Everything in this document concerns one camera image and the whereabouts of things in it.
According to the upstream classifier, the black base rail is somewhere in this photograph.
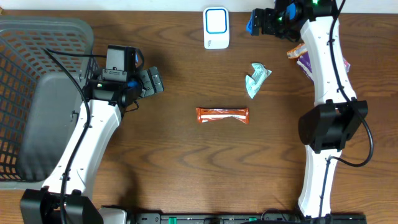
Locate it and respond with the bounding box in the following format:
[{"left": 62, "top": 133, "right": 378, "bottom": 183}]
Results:
[{"left": 102, "top": 212, "right": 368, "bottom": 224}]

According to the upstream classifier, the orange tissue pack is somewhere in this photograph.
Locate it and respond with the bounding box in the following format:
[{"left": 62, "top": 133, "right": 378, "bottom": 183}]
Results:
[{"left": 287, "top": 43, "right": 308, "bottom": 59}]

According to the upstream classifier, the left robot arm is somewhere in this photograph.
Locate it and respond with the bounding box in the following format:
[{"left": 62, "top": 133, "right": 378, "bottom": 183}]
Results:
[{"left": 20, "top": 45, "right": 164, "bottom": 223}]

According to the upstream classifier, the teal snack packet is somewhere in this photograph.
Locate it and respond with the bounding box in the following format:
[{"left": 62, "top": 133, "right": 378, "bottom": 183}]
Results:
[{"left": 245, "top": 63, "right": 272, "bottom": 99}]

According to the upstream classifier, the grey plastic shopping basket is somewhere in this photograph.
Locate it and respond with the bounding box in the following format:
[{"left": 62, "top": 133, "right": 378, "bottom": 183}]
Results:
[{"left": 1, "top": 16, "right": 98, "bottom": 190}]

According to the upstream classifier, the orange snack bar wrapper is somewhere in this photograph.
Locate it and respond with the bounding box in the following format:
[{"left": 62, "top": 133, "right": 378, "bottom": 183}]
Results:
[{"left": 196, "top": 108, "right": 249, "bottom": 124}]

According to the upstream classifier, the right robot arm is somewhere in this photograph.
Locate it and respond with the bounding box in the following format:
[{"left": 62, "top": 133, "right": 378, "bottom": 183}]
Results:
[{"left": 247, "top": 0, "right": 374, "bottom": 223}]

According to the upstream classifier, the white barcode scanner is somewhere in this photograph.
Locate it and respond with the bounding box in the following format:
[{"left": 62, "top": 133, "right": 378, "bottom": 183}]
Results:
[{"left": 203, "top": 7, "right": 230, "bottom": 50}]

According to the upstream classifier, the purple snack bag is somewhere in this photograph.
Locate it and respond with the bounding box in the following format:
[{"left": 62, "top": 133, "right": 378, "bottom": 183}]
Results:
[{"left": 296, "top": 51, "right": 351, "bottom": 82}]

